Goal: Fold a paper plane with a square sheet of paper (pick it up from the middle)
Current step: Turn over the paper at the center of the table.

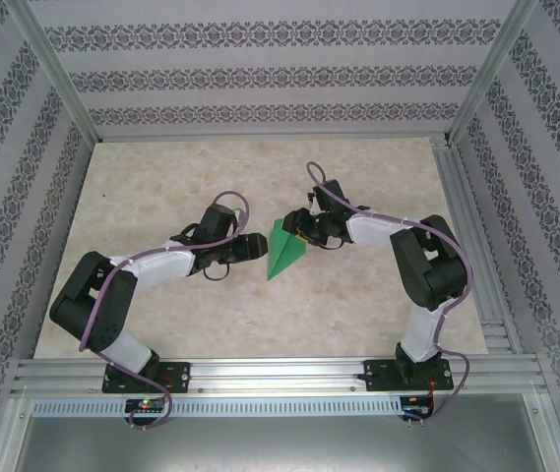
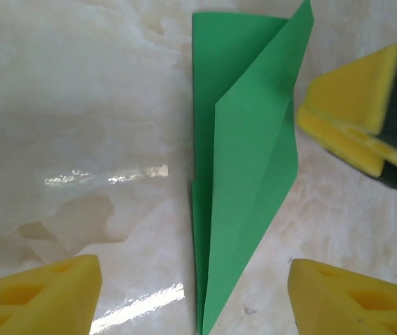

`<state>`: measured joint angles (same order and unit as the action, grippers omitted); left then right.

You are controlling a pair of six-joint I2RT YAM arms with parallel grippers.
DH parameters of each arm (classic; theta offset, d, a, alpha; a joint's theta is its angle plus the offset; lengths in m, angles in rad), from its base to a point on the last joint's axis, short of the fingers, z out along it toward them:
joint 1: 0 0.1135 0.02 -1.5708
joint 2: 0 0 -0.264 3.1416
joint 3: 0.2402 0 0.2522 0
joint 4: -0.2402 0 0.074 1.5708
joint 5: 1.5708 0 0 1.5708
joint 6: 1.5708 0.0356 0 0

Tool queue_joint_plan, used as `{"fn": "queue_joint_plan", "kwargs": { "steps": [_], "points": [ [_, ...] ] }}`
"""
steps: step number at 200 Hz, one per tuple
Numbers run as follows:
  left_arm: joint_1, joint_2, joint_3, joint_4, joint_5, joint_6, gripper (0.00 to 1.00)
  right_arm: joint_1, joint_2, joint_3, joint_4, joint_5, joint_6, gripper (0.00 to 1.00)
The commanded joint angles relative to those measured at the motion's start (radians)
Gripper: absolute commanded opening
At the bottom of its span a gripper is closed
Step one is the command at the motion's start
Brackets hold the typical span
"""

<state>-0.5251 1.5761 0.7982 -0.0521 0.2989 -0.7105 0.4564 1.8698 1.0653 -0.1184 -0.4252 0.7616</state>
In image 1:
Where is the green paper sheet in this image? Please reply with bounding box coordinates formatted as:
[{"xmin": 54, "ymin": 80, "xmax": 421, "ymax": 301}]
[{"xmin": 265, "ymin": 218, "xmax": 309, "ymax": 282}]

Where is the small circuit board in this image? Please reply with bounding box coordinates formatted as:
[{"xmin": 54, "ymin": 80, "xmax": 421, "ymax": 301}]
[
  {"xmin": 125, "ymin": 398, "xmax": 166, "ymax": 413},
  {"xmin": 401, "ymin": 395, "xmax": 434, "ymax": 414}
]

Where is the grey metal panel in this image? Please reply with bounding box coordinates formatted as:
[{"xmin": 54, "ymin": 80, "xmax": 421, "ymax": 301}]
[{"xmin": 13, "ymin": 416, "xmax": 559, "ymax": 472}]

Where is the thin black left gripper cable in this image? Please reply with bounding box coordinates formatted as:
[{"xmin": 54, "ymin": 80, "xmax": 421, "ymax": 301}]
[{"xmin": 204, "ymin": 263, "xmax": 234, "ymax": 282}]

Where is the aluminium mounting rail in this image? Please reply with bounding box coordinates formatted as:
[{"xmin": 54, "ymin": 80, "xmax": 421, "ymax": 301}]
[{"xmin": 11, "ymin": 356, "xmax": 549, "ymax": 397}]

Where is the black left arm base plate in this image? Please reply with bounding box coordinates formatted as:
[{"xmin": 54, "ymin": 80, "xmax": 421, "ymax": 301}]
[{"xmin": 101, "ymin": 361, "xmax": 192, "ymax": 394}]

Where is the aluminium side rail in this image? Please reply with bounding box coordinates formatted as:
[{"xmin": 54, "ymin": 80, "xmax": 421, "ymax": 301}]
[{"xmin": 431, "ymin": 136, "xmax": 525, "ymax": 355}]

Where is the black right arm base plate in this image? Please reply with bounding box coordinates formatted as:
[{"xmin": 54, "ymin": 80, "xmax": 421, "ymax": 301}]
[{"xmin": 363, "ymin": 358, "xmax": 454, "ymax": 393}]

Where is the slotted grey cable duct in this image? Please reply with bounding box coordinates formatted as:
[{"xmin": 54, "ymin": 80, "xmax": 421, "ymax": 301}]
[{"xmin": 31, "ymin": 395, "xmax": 411, "ymax": 420}]

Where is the aluminium frame post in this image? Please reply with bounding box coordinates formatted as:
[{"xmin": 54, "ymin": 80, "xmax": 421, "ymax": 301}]
[
  {"xmin": 7, "ymin": 0, "xmax": 99, "ymax": 145},
  {"xmin": 446, "ymin": 0, "xmax": 540, "ymax": 147}
]

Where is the short aluminium frame leg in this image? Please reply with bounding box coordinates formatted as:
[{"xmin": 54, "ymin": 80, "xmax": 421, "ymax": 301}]
[
  {"xmin": 525, "ymin": 392, "xmax": 560, "ymax": 472},
  {"xmin": 0, "ymin": 392, "xmax": 32, "ymax": 472}
]

